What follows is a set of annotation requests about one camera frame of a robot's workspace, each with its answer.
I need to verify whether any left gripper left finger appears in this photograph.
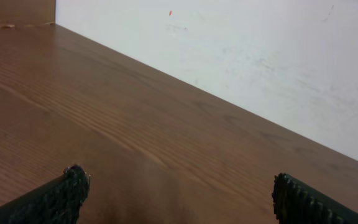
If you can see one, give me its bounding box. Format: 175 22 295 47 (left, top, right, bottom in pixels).
0 164 90 224

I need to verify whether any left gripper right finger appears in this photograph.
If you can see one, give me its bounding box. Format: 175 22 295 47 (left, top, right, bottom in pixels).
272 173 358 224

